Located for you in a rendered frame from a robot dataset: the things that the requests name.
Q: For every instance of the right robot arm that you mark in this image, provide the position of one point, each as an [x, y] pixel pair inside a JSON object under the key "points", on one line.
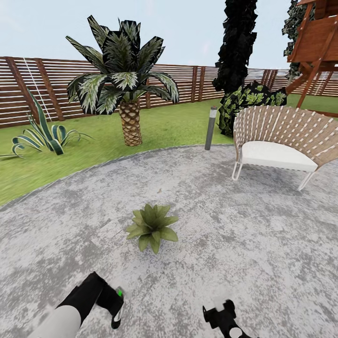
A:
{"points": [[223, 316]]}

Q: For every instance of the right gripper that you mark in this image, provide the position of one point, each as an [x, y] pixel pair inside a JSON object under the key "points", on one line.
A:
{"points": [[216, 318]]}

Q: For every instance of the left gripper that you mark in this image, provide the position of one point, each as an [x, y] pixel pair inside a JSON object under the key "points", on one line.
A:
{"points": [[113, 302]]}

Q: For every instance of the insectifuge atomizer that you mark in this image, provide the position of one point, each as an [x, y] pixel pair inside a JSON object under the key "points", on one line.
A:
{"points": [[115, 322]]}

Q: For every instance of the bush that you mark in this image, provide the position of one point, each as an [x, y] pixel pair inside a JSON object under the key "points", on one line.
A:
{"points": [[54, 141], [126, 67], [248, 95]]}

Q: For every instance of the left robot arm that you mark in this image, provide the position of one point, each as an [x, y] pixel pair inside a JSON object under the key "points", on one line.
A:
{"points": [[66, 319]]}

